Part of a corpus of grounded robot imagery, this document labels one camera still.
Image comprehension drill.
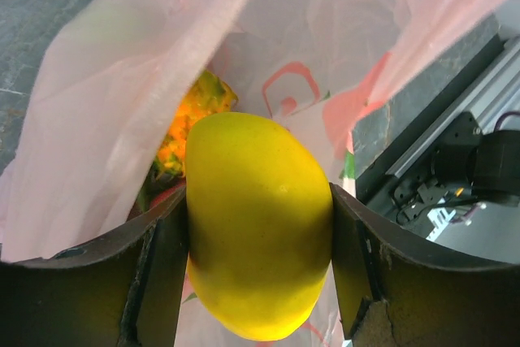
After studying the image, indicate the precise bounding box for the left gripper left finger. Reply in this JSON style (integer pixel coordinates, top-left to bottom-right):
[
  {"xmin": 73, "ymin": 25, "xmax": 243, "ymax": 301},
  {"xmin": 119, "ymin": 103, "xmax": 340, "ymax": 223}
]
[{"xmin": 1, "ymin": 187, "xmax": 188, "ymax": 346}]

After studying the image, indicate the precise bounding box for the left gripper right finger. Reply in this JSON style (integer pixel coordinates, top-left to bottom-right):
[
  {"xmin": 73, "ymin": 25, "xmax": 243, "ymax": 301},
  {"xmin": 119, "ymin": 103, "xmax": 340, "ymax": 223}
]
[{"xmin": 331, "ymin": 185, "xmax": 519, "ymax": 346}]

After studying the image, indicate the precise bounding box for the yellow mango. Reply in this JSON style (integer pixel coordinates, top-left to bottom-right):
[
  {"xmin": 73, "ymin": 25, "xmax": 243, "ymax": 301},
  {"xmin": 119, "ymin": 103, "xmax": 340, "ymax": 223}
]
[{"xmin": 185, "ymin": 112, "xmax": 333, "ymax": 341}]

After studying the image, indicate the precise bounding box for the pineapple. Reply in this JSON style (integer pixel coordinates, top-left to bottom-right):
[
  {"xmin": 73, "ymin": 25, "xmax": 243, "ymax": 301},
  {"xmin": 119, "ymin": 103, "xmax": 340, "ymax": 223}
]
[{"xmin": 136, "ymin": 69, "xmax": 240, "ymax": 214}]

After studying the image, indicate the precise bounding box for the pink plastic bag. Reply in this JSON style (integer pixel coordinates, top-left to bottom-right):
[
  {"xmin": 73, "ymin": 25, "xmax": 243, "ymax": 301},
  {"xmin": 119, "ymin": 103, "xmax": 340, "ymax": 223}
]
[{"xmin": 1, "ymin": 0, "xmax": 504, "ymax": 346}]

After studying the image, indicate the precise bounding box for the red apple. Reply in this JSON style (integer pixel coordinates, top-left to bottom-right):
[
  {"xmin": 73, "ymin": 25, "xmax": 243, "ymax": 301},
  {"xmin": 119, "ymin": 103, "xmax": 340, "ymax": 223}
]
[{"xmin": 149, "ymin": 183, "xmax": 185, "ymax": 209}]

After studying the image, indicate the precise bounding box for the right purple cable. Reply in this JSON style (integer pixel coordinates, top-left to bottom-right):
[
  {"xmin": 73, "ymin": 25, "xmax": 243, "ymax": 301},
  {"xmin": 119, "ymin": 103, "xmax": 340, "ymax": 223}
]
[{"xmin": 493, "ymin": 110, "xmax": 520, "ymax": 132}]

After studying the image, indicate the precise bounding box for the aluminium front rail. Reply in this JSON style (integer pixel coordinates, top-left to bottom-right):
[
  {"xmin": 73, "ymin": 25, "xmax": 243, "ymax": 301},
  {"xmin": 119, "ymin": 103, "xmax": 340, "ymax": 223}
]
[{"xmin": 384, "ymin": 37, "xmax": 519, "ymax": 177}]

